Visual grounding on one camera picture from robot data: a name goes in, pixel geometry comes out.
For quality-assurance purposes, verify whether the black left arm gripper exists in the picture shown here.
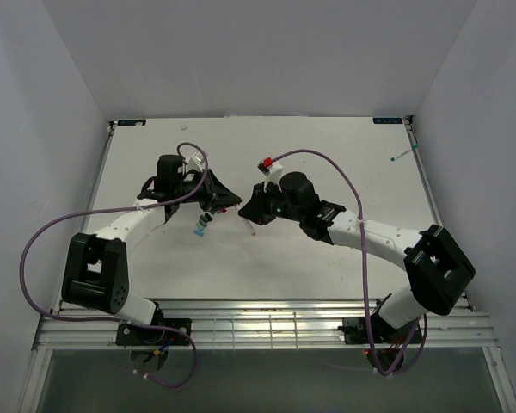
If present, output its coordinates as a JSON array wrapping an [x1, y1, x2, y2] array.
[[173, 167, 239, 211]]

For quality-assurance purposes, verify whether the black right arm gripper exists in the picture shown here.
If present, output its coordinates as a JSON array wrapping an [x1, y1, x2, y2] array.
[[239, 182, 304, 228]]

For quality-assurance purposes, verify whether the teal cap marker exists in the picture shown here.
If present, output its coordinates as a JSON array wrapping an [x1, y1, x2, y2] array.
[[390, 144, 418, 162]]

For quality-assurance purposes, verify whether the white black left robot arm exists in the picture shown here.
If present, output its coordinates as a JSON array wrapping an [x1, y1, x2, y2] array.
[[61, 155, 242, 344]]

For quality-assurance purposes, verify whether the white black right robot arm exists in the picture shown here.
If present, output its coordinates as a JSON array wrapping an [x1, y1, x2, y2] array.
[[238, 172, 476, 342]]

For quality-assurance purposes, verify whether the left corner label sticker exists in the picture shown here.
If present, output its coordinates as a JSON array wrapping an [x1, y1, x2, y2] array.
[[116, 119, 147, 126]]

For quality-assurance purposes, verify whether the corner label sticker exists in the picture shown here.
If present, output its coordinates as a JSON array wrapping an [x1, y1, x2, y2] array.
[[372, 117, 403, 125], [116, 119, 147, 126]]

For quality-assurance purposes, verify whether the right corner label sticker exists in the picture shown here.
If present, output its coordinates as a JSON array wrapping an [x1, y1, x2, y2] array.
[[372, 117, 403, 125]]

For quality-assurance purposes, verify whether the aluminium table frame rail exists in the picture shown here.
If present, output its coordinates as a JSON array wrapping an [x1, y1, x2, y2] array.
[[34, 299, 499, 350]]

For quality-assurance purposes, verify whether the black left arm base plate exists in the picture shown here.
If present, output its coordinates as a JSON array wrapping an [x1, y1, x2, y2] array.
[[115, 318, 192, 347]]

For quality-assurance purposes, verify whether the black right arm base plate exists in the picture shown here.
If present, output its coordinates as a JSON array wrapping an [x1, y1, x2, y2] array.
[[337, 317, 422, 344]]

